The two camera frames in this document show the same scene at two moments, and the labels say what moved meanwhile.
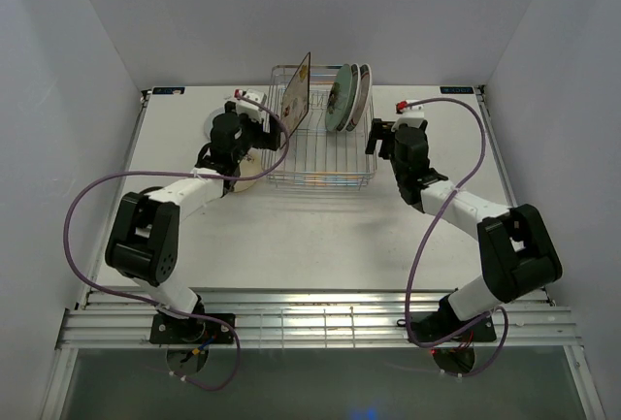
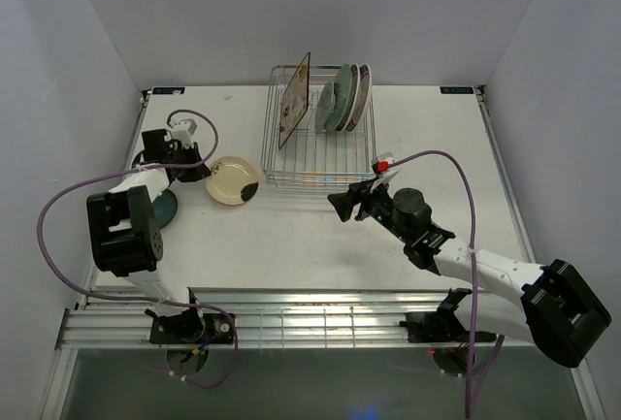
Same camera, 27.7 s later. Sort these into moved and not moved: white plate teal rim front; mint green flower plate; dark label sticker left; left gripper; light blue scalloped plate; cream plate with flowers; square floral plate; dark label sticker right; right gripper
Moved: light blue scalloped plate; right gripper; cream plate with flowers; left gripper
Not moved: dark label sticker right; dark label sticker left; white plate teal rim front; square floral plate; mint green flower plate
